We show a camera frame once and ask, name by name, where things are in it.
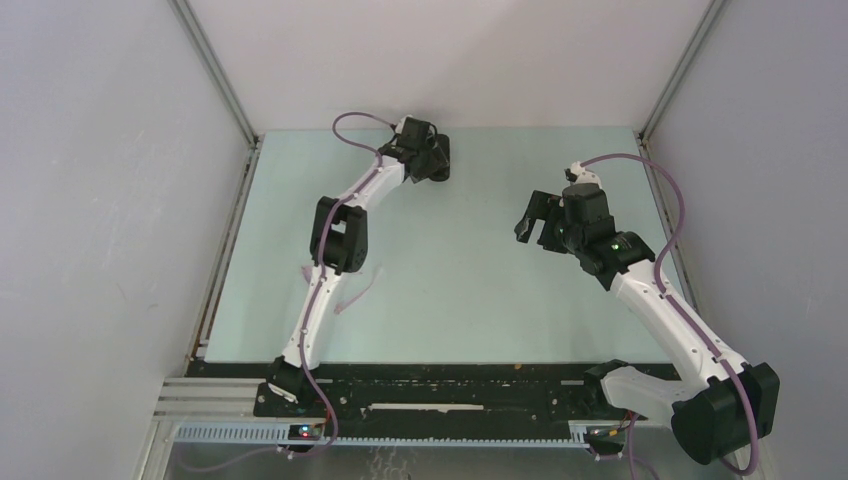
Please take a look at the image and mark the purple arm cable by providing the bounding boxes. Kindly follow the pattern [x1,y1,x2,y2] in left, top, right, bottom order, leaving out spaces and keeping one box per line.
[173,111,405,475]
[581,153,761,478]

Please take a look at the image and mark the aluminium corner rail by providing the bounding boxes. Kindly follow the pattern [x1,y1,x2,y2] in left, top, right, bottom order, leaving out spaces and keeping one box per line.
[637,0,731,143]
[168,0,260,149]

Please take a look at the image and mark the pink transparent sunglasses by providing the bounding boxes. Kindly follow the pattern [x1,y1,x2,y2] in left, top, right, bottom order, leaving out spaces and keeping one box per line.
[300,265,383,315]

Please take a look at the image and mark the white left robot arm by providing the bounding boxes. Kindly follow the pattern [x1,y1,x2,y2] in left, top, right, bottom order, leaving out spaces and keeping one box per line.
[267,112,451,417]

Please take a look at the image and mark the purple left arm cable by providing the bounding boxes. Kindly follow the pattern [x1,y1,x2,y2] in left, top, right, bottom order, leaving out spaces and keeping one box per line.
[173,111,405,475]

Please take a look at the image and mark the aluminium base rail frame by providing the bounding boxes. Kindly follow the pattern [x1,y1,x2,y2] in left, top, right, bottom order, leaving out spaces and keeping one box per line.
[135,376,763,480]

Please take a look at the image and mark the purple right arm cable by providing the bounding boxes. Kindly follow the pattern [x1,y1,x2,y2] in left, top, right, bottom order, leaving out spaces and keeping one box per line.
[581,153,761,478]

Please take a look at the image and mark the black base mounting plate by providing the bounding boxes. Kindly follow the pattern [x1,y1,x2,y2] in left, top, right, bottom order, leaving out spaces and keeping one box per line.
[187,360,630,443]

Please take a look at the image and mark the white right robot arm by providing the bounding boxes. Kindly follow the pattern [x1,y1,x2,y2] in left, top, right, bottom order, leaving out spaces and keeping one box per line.
[514,183,780,465]

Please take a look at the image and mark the black glasses case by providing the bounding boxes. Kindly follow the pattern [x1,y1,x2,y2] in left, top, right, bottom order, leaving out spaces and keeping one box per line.
[425,134,451,182]

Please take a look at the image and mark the aluminium corner rail right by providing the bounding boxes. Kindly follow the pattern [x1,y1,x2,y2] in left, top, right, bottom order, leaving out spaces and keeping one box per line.
[637,0,731,143]

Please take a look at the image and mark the aluminium corner rail left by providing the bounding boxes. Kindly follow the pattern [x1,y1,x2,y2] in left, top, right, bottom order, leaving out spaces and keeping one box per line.
[168,0,260,149]

